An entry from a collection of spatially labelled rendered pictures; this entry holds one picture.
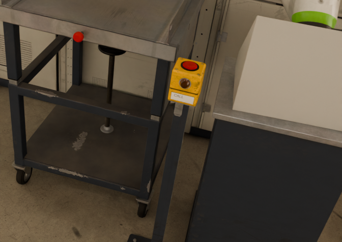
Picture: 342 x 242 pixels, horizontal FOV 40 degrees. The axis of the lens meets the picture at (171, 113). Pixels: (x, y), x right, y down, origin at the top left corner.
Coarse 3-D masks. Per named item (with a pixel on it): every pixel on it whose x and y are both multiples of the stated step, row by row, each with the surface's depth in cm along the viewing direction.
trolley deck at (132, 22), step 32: (0, 0) 153; (32, 0) 156; (64, 0) 160; (96, 0) 163; (128, 0) 167; (160, 0) 171; (64, 32) 150; (96, 32) 147; (128, 32) 147; (160, 32) 150
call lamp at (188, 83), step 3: (183, 78) 122; (186, 78) 122; (180, 81) 122; (183, 81) 121; (186, 81) 121; (189, 81) 122; (180, 84) 122; (183, 84) 121; (186, 84) 121; (189, 84) 122; (183, 87) 122; (186, 87) 122
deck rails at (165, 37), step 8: (8, 0) 153; (16, 0) 154; (184, 0) 157; (192, 0) 174; (176, 8) 166; (184, 8) 162; (176, 16) 148; (168, 24) 154; (176, 24) 152; (168, 32) 141; (160, 40) 144; (168, 40) 144
